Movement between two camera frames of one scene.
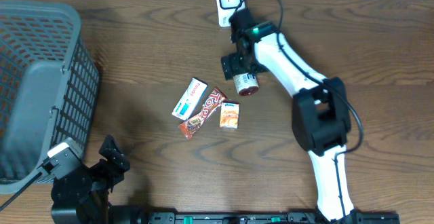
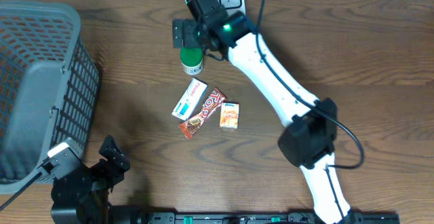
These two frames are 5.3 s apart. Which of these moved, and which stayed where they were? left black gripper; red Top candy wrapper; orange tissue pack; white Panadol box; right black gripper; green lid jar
Moved: green lid jar; right black gripper
Stayed: red Top candy wrapper; white Panadol box; left black gripper; orange tissue pack
